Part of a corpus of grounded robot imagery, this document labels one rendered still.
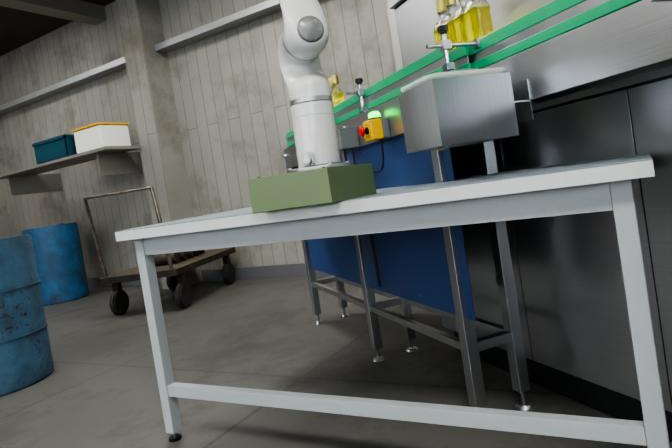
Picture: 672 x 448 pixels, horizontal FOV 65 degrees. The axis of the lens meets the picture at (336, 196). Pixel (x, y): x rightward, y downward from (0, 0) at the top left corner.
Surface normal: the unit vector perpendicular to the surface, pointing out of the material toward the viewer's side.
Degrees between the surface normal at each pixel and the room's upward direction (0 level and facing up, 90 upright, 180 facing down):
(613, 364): 90
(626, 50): 90
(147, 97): 90
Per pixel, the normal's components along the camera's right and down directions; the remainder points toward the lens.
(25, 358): 0.89, -0.13
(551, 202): -0.50, 0.10
